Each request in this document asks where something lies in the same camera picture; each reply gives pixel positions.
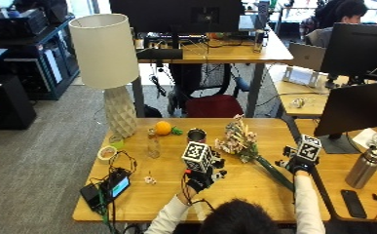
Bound person's left hand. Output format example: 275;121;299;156
184;147;229;193

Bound person's right hand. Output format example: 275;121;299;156
275;145;322;175

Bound white marker cube left glove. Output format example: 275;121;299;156
181;140;216;174

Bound white marker cube glove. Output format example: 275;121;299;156
297;134;323;163
181;140;216;174

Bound white marker cube right glove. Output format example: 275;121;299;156
297;134;323;163

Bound pink flower bouquet green stem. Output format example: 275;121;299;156
214;113;297;192

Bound dark metal cup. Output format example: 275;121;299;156
188;128;208;144

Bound clear glass bottle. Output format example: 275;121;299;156
147;128;162;160

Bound orange fruit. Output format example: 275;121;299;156
154;120;173;137

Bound person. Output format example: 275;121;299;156
143;171;329;234
298;0;370;49

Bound red office chair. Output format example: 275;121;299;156
185;94;245;119

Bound stainless steel water bottle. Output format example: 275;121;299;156
344;143;377;190

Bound white paper sheet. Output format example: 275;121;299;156
351;127;377;150

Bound black smartphone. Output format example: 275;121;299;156
341;189;368;219

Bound large black monitor on stand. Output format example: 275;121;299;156
313;80;377;155

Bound black device with lit screen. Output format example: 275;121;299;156
101;169;133;203

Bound roll of tape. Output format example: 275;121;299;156
97;145;119;163

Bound small black box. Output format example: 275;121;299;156
80;183;108;213

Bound silver laptop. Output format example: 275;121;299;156
289;41;329;72

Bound wooden desk with metal legs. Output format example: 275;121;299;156
131;28;295;119

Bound black monitor behind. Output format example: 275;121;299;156
319;21;377;89

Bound white table lamp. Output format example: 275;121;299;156
68;13;141;139

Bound black monitor on wooden desk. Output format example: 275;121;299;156
108;0;246;50

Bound black cabinet box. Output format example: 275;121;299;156
0;74;38;131

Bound black shelf unit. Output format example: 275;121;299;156
0;8;81;101

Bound black cables on table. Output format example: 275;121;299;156
88;149;139;234

